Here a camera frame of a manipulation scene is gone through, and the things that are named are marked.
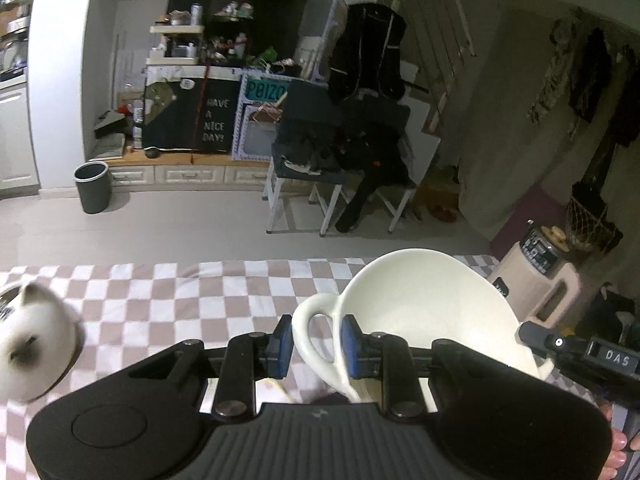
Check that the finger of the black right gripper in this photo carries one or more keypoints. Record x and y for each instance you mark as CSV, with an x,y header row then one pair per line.
x,y
549,344

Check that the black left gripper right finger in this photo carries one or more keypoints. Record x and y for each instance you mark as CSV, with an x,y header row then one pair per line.
x,y
387,360

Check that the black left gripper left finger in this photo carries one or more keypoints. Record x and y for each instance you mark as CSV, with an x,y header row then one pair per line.
x,y
247,359

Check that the cream ceramic handled bowl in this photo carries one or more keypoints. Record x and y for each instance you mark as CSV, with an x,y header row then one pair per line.
x,y
419,295

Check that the person's right hand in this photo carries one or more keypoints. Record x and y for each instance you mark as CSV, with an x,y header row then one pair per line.
x,y
617,456

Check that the beige electric kettle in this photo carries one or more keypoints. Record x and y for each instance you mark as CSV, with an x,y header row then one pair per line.
x,y
537,277

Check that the cream cat shaped ceramic dish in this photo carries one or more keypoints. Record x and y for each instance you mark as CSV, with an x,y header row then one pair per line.
x,y
39,339

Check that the grey trash bin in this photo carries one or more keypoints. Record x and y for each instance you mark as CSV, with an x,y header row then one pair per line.
x,y
94,186

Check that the black have a nice day sign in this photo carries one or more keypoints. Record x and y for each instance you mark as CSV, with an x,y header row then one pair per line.
x,y
215,110

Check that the blue framed poster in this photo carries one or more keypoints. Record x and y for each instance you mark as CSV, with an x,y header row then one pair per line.
x,y
257,115

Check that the white kitchen cabinet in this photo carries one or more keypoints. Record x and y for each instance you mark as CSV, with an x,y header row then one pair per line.
x,y
19,174

